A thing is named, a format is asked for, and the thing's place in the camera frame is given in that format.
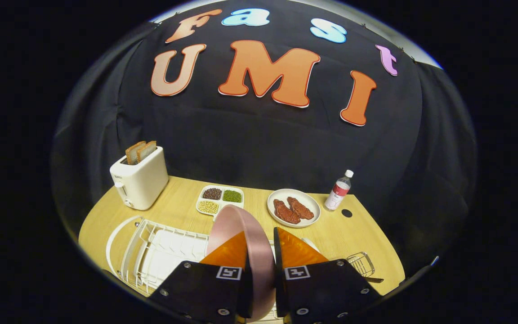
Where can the black round table grommet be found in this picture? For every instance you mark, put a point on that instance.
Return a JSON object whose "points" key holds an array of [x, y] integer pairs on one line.
{"points": [[346, 213]]}

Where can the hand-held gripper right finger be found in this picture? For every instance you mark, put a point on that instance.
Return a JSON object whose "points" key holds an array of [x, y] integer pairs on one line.
{"points": [[326, 288]]}

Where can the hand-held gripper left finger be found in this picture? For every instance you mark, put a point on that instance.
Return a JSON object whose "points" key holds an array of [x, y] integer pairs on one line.
{"points": [[200, 288]]}

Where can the pink plate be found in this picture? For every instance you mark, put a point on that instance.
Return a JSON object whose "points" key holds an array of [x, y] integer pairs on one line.
{"points": [[259, 261]]}

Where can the white plate with meat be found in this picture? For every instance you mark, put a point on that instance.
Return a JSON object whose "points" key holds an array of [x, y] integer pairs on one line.
{"points": [[313, 211]]}

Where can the yellow soybeans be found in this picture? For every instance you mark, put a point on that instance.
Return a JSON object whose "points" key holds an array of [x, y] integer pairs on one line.
{"points": [[208, 207]]}

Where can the green mung beans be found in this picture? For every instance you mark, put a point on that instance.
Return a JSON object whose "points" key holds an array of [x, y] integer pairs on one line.
{"points": [[232, 196]]}

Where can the clear red label water bottle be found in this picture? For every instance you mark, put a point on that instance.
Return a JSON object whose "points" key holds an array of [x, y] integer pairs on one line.
{"points": [[337, 193]]}

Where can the white toaster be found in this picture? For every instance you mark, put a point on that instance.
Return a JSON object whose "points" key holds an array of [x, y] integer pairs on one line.
{"points": [[144, 182]]}

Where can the red meat slice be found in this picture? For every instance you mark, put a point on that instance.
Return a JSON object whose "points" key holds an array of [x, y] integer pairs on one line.
{"points": [[286, 212], [300, 208]]}

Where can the black backdrop cloth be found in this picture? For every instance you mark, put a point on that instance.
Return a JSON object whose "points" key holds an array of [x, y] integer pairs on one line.
{"points": [[286, 144]]}

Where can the dark brown beans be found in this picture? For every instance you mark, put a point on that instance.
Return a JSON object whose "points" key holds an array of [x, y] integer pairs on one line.
{"points": [[212, 194]]}

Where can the white divided dish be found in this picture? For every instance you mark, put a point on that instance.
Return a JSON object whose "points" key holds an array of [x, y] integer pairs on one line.
{"points": [[220, 203]]}

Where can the toast slice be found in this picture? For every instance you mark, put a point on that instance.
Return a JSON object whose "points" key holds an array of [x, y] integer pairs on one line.
{"points": [[132, 154], [147, 150]]}

